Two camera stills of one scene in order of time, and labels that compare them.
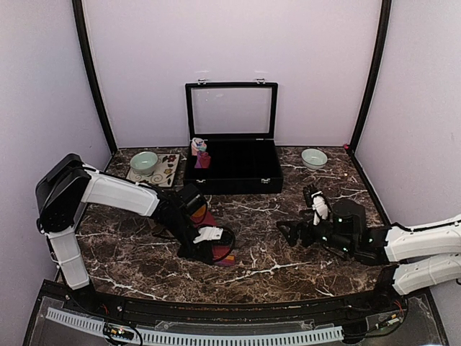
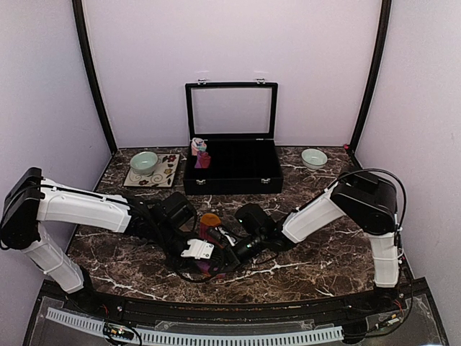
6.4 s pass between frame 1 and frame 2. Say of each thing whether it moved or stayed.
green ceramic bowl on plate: stayed
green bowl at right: stayed
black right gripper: moved
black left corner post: stayed
